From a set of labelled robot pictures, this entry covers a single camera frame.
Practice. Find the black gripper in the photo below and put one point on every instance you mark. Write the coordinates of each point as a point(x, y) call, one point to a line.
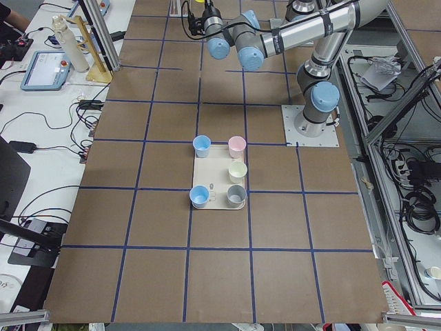
point(208, 14)

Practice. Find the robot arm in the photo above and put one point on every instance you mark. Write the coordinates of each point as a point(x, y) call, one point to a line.
point(328, 27)
point(296, 8)

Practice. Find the blue cup near pink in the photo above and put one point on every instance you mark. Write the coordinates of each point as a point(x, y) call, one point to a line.
point(201, 145)

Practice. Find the pink plastic cup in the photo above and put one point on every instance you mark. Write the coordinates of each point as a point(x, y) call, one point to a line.
point(236, 145)

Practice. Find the cream plastic cup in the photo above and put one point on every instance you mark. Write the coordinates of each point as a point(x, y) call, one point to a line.
point(237, 171)

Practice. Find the blue cup near grey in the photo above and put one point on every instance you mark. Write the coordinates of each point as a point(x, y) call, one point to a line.
point(199, 196)

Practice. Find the grey plastic cup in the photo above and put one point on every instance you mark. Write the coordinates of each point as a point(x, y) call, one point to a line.
point(236, 196)

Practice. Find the wooden mug tree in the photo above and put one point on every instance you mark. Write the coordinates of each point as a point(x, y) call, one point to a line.
point(98, 72)

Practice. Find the white water bottle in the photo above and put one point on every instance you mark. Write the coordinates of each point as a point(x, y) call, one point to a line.
point(68, 42)

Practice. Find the beige serving tray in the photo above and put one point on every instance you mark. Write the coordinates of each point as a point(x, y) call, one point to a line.
point(212, 172)

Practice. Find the blue teach pendant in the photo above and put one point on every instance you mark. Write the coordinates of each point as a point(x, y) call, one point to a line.
point(47, 71)

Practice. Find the black power adapter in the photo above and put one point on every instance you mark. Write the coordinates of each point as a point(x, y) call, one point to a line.
point(23, 146)

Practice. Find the black monitor stand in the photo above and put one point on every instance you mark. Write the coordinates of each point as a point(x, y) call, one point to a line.
point(38, 241)

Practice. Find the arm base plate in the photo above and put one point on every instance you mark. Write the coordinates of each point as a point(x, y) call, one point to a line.
point(299, 132)
point(275, 23)

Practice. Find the aluminium frame post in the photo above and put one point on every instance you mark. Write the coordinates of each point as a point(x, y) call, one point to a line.
point(97, 23)

